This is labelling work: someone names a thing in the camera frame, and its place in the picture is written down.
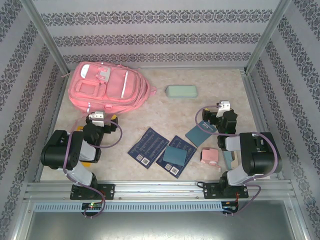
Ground teal notebook with white label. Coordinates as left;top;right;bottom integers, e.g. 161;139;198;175
184;120;219;148

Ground pink backpack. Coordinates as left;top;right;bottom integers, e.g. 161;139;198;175
61;61;158;117

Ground pale teal and beige book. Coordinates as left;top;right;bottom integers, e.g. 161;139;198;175
223;150;238;171

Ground pink plastic stationery box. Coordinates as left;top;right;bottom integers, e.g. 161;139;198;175
199;147;222;173

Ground navy blue booklet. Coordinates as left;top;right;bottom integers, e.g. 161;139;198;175
155;135;198;180
127;127;169;168

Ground mint green pencil case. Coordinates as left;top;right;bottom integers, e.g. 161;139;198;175
165;84;200;100

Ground plain teal notebook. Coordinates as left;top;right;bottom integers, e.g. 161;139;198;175
162;145;188;166

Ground grey metal panel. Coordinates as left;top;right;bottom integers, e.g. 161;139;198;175
14;199;310;240

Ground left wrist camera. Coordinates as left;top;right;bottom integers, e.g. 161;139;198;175
87;110;106;127

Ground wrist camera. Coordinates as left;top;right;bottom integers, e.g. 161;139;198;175
215;100;231;118
87;110;106;127

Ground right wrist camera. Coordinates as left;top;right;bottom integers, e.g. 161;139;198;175
215;100;231;118

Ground aluminium side rail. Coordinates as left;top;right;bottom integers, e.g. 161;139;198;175
33;73;71;183
239;69;285;180

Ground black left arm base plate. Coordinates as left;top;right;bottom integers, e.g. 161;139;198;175
69;183;116;201

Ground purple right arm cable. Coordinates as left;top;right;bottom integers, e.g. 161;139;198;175
195;104;283;217

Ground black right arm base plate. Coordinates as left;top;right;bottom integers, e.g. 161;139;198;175
202;181;250;200

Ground aluminium mounting rail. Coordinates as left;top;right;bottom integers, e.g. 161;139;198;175
23;180;296;201

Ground grey slotted cable duct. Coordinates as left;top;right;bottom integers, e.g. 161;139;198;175
33;201;224;213

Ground aluminium frame post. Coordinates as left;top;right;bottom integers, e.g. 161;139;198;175
21;0;72;76
244;0;293;75

